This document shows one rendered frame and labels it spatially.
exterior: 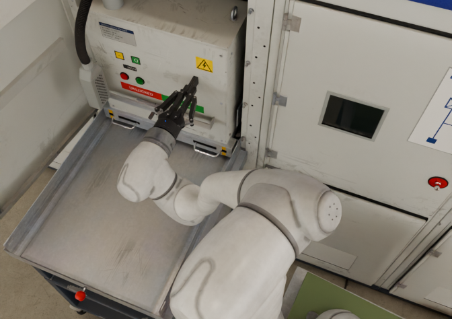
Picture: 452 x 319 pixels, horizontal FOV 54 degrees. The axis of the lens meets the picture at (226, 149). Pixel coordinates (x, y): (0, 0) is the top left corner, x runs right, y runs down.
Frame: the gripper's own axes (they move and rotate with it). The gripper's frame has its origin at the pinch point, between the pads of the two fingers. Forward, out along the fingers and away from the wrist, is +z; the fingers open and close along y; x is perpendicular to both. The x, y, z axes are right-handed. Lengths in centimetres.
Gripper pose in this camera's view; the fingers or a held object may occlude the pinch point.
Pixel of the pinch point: (191, 87)
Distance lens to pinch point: 141.9
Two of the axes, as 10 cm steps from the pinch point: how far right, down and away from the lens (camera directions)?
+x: 0.0, -5.7, -8.2
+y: 9.3, 3.0, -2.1
